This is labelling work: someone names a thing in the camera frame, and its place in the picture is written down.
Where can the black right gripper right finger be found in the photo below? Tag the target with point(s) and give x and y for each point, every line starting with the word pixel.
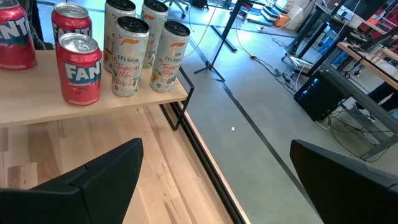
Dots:
pixel 348 193

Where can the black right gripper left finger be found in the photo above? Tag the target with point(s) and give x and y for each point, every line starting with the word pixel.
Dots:
pixel 77 199

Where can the white slim beverage can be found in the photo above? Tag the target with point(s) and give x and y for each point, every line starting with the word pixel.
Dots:
pixel 129 62
pixel 154 18
pixel 111 31
pixel 168 62

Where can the red beverage can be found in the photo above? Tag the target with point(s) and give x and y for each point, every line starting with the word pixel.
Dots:
pixel 79 77
pixel 15 46
pixel 71 26

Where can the black computer tower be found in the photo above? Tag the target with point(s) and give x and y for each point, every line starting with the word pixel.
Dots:
pixel 320 96

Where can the wooden desk top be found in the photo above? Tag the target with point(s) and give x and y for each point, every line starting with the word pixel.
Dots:
pixel 373 67

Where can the white storage box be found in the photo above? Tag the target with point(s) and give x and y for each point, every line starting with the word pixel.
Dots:
pixel 293 15

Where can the black tripod stand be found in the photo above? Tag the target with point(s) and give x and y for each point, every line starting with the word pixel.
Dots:
pixel 226 31

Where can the grey office chair base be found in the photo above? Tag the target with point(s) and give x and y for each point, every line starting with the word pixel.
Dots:
pixel 178 4

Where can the grey metal desk frame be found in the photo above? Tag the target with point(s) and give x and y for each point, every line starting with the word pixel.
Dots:
pixel 367 102

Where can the wooden shelf black metal frame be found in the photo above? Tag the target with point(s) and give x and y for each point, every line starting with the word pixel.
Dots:
pixel 37 99

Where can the black desk leg frame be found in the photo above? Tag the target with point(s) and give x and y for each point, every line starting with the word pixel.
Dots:
pixel 308 34

